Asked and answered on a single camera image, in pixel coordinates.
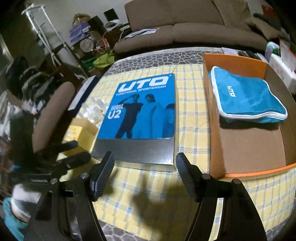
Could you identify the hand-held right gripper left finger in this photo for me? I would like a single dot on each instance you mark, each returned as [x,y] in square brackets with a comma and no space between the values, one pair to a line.
[104,177]

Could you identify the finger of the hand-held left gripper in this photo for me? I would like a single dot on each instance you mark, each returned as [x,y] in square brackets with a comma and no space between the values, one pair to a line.
[68,145]
[76,160]

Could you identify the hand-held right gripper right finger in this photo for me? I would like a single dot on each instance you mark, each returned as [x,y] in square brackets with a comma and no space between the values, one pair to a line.
[188,179]

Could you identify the orange cardboard box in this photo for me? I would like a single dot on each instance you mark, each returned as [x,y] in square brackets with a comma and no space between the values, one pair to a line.
[249,148]

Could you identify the silver box with blue print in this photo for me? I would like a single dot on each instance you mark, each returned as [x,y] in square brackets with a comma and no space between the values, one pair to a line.
[138,111]

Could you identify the blue zip pouch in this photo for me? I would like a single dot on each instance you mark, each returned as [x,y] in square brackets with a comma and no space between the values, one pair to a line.
[249,97]

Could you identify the person's left hand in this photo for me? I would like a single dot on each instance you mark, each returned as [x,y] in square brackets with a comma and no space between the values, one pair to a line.
[23,200]

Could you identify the brown chair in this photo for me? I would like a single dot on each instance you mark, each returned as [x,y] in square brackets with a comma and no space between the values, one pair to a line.
[53,111]

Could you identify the yellow checked tablecloth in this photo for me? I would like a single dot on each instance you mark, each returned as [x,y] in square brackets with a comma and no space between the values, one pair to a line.
[192,104]

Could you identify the black backpack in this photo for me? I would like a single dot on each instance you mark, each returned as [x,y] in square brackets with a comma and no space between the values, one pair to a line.
[16,74]

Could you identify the green bag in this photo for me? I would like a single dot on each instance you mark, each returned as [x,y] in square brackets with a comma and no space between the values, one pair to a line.
[103,61]

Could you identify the round white disc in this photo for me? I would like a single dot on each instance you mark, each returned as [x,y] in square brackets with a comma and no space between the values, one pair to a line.
[86,45]

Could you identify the stack of blue boxes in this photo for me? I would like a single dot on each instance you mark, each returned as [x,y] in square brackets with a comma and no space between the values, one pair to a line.
[78,32]

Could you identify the white pole rack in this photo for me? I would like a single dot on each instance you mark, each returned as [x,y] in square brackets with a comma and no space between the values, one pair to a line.
[44,30]

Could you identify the black speaker box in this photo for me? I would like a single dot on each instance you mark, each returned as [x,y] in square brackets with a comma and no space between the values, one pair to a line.
[96,23]
[111,15]

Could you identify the white headset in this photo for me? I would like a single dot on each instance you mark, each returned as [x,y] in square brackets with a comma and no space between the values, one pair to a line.
[113,24]

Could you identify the pale paper sheet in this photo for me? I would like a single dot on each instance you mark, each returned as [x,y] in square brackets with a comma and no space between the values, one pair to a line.
[230,51]

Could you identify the papers on sofa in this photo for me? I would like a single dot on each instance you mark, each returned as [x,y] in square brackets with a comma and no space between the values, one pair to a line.
[142,32]

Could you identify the black remote control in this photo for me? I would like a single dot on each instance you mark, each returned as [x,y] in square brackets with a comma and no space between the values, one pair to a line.
[248,55]

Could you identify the brown sofa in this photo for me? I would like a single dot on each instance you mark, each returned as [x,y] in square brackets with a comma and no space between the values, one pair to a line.
[185,34]

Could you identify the white tissue box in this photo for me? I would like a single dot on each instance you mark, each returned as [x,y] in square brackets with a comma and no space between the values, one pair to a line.
[283,69]

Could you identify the pale round container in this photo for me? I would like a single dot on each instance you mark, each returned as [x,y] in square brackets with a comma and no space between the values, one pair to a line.
[271,49]

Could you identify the brown cushion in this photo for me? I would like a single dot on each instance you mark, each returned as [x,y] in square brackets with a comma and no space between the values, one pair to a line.
[263,26]

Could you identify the red paper bag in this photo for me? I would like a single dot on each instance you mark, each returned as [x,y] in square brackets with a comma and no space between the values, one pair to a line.
[269,11]

